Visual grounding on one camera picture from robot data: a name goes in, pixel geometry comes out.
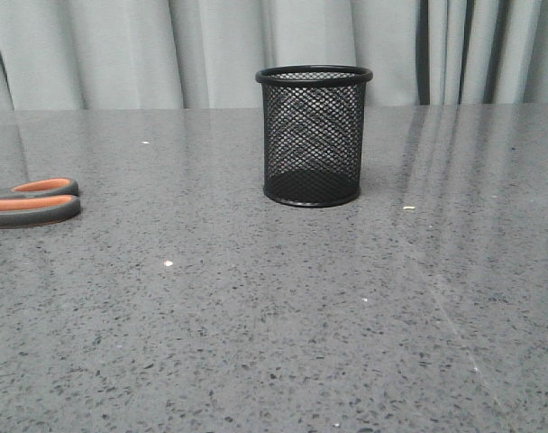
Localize grey orange handled scissors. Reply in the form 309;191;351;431
0;178;81;229

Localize black mesh pen bucket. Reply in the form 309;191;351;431
255;65;373;207

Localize grey curtain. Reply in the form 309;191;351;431
0;1;548;110

